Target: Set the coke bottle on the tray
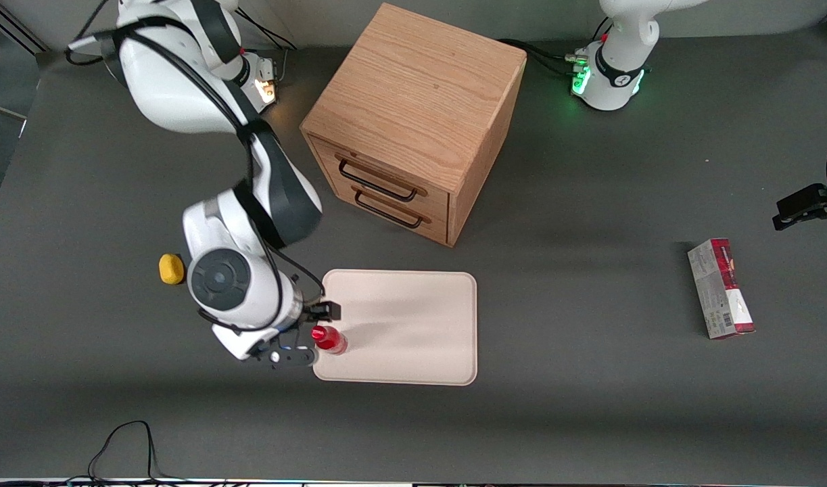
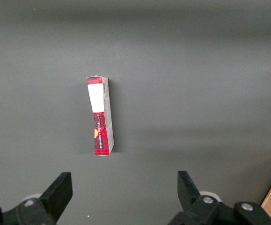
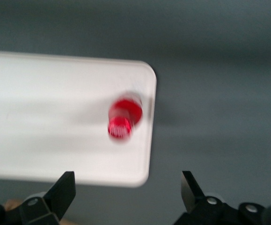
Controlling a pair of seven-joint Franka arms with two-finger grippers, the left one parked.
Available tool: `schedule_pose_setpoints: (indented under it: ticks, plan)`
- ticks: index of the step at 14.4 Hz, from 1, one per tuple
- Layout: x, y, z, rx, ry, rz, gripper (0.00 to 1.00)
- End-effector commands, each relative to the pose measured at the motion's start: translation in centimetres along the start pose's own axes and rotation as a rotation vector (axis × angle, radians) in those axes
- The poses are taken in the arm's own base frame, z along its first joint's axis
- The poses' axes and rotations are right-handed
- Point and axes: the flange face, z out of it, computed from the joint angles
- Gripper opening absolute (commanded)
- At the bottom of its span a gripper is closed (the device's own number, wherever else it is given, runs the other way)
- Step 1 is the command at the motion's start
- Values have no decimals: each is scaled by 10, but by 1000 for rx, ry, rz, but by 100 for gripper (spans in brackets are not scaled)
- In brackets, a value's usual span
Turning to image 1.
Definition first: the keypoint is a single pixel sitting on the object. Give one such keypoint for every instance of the wooden two-drawer cabinet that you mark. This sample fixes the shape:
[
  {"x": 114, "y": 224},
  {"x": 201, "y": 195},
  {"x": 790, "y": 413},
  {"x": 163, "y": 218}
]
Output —
[{"x": 413, "y": 88}]

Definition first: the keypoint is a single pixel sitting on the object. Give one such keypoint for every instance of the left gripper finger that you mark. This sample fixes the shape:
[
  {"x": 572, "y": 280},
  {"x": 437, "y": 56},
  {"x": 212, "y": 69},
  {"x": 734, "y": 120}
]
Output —
[
  {"x": 802, "y": 197},
  {"x": 785, "y": 220}
]

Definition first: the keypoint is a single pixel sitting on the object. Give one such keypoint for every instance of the red and grey carton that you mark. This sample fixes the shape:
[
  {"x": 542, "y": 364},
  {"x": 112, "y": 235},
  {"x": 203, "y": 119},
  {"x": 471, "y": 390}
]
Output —
[{"x": 721, "y": 291}]

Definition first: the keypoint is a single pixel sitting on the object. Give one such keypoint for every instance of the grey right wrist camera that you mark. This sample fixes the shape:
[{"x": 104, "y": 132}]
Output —
[{"x": 274, "y": 356}]

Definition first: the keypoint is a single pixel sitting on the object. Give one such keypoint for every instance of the yellow lemon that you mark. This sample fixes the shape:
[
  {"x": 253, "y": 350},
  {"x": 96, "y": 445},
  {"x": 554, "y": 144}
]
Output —
[{"x": 170, "y": 269}]

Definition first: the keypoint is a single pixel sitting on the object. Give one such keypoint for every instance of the black frame rail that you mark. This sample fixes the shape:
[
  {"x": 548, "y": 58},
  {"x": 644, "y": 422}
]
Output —
[{"x": 14, "y": 27}]

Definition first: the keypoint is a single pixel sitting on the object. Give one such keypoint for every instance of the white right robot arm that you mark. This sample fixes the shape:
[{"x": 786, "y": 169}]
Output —
[{"x": 170, "y": 88}]

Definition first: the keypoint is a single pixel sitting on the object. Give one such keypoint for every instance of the beige rectangular tray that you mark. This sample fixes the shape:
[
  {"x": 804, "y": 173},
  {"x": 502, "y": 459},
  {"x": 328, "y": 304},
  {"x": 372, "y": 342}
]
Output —
[{"x": 406, "y": 325}]

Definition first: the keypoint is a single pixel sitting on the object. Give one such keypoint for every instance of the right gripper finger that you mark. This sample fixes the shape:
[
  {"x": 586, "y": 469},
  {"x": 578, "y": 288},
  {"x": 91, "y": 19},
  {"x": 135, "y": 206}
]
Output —
[
  {"x": 310, "y": 356},
  {"x": 325, "y": 312}
]

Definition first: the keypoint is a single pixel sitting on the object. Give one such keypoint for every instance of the small red coke bottle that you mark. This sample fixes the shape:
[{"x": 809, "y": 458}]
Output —
[{"x": 332, "y": 341}]

